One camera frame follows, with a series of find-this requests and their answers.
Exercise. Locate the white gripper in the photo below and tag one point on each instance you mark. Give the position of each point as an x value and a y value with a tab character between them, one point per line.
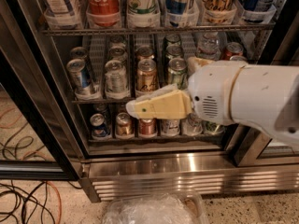
211	89

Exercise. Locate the brown tea plastic bottle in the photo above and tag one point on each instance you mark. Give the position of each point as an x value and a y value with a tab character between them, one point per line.
64	14

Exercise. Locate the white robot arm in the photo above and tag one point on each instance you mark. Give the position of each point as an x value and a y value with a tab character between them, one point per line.
264	97

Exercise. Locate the green can middle shelf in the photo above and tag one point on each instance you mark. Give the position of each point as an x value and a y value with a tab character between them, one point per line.
177	73

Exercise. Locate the green can shelf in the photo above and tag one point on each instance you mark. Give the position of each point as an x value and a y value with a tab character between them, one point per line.
177	73
213	128

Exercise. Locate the gold can middle shelf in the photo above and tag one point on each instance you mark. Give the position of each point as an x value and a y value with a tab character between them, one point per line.
146	75

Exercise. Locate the gold can shelf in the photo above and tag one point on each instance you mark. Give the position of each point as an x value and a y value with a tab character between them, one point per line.
146	75
124	124

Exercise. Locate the clear water bottle middle shelf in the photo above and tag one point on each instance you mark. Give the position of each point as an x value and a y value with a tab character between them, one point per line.
208	46

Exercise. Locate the clear water bottle shelf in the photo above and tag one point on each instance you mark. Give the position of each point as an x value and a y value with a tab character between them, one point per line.
208	46
192	125

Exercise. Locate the clear water bottle bottom shelf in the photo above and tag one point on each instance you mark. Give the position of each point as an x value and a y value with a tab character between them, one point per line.
192	125

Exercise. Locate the brown tea bottle bottom shelf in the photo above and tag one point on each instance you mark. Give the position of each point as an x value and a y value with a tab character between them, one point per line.
170	127

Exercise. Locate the green can bottom shelf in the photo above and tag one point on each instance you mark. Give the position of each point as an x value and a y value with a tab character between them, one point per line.
213	128

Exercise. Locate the red can bottom shelf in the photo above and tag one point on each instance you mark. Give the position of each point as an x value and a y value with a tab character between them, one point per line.
147	126

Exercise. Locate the silver white can middle shelf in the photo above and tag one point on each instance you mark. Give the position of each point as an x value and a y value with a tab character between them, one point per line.
116	76

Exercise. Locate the gold can bottom shelf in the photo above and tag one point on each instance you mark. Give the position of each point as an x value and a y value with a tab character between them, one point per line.
124	124

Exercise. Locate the blue Pepsi can bottom shelf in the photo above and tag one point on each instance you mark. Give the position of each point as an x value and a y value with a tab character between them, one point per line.
99	127

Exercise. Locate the blue silver can middle shelf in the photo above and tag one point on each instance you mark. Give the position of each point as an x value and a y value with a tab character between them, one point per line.
80	76

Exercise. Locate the red Coca-Cola can top shelf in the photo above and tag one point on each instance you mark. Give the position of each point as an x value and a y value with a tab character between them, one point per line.
104	11

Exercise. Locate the open glass fridge door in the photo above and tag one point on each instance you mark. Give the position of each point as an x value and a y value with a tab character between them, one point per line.
38	136

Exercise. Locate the red Coca-Cola can front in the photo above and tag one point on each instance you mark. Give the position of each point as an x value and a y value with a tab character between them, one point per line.
238	58

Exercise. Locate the red Coca-Cola can rear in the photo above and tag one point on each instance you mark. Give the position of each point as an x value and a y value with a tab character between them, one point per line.
231	49

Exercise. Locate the blue silver tall can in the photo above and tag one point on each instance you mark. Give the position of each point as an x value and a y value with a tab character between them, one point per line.
178	10

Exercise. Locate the gold black tall can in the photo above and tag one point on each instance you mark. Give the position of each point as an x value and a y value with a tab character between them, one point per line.
218	11

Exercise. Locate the white green tall can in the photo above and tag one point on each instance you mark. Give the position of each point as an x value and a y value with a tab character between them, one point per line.
142	0

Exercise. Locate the clear plastic bin with bag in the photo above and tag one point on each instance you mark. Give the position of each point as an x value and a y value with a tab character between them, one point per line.
176	207

